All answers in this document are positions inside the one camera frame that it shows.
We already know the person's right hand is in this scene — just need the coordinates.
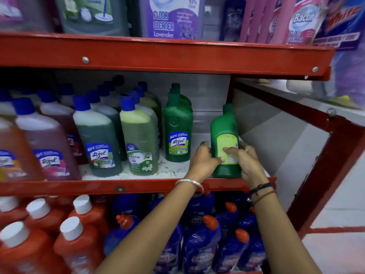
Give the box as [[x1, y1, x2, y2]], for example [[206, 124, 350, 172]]
[[223, 141, 269, 189]]

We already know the person's left hand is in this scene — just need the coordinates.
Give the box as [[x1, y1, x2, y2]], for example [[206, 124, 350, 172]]
[[185, 141, 226, 185]]

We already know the green bottle yellow label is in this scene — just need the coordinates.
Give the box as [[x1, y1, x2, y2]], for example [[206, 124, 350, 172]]
[[210, 103, 243, 179]]

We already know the person's left forearm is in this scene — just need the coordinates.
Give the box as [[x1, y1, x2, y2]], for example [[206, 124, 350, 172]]
[[95, 180, 205, 274]]

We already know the person's right forearm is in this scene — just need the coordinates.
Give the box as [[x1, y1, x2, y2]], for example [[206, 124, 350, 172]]
[[249, 183, 323, 274]]

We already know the silver bangle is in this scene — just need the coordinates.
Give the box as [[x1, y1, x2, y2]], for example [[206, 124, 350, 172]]
[[175, 179, 205, 194]]

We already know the black wrist thread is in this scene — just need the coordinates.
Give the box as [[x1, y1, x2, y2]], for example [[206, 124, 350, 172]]
[[249, 182, 276, 196]]

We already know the brown wrist thread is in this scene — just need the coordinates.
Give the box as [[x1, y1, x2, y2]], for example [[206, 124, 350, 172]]
[[251, 190, 277, 206]]

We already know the green opaque cleaner bottle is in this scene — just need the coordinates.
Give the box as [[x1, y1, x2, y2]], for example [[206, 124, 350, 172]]
[[171, 83, 189, 96], [164, 92, 194, 163], [169, 88, 193, 112]]

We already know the group of blue orange-capped bottles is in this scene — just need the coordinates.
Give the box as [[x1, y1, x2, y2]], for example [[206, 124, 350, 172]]
[[103, 191, 269, 274]]

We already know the red metal shelf rack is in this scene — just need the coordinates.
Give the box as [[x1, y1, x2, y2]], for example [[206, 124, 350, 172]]
[[0, 31, 365, 274]]

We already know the yellow slipper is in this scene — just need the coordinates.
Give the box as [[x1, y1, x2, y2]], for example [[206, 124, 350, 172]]
[[327, 95, 361, 109]]

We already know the group of blue-capped cleaner bottles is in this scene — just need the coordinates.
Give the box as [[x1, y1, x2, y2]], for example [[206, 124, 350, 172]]
[[0, 75, 163, 182]]

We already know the dark blue cleaner bottle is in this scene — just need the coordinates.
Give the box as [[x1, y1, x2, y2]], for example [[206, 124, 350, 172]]
[[221, 0, 247, 42]]

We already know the pink floor cleaner bottle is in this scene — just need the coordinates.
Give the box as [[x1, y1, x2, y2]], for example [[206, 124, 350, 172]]
[[269, 0, 331, 46], [248, 0, 267, 44], [257, 0, 286, 44], [240, 0, 256, 43]]

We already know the orange bottle white cap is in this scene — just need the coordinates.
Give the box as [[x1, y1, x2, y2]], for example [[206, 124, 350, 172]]
[[53, 216, 105, 274], [0, 196, 29, 229], [0, 221, 69, 274], [24, 198, 69, 235], [68, 195, 109, 241]]

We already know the large purple cleaner bottle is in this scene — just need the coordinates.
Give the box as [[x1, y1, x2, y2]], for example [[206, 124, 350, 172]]
[[138, 0, 206, 40]]

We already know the blue detergent packet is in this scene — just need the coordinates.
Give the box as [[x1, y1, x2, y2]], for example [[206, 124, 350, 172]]
[[312, 0, 365, 51]]

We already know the large grey-green cleaner bottle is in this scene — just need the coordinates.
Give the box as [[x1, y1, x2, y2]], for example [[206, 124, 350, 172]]
[[54, 0, 131, 37]]

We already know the large pink cleaner bottle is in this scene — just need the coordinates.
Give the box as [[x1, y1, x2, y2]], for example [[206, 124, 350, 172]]
[[0, 0, 55, 33]]

